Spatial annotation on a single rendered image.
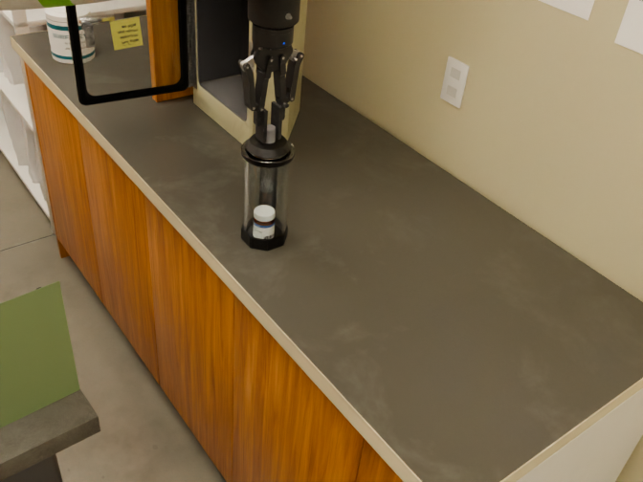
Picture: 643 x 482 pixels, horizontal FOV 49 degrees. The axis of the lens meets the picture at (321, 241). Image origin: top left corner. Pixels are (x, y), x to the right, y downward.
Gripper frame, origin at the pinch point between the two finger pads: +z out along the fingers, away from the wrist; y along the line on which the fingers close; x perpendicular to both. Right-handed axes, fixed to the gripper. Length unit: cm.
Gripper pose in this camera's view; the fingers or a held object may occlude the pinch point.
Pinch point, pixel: (269, 122)
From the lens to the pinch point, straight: 139.6
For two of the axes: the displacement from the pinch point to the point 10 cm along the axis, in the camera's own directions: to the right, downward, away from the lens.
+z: -0.8, 7.9, 6.1
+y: -8.1, 3.0, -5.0
